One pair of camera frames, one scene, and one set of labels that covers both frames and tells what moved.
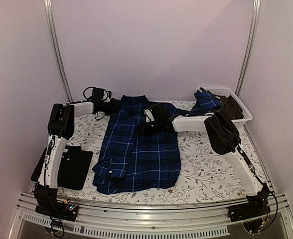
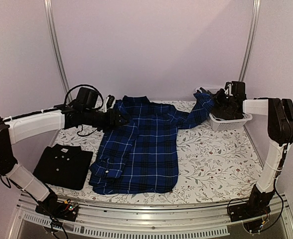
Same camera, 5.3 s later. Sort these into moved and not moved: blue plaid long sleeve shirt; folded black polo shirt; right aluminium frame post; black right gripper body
Moved: black right gripper body
Not moved: folded black polo shirt; blue plaid long sleeve shirt; right aluminium frame post
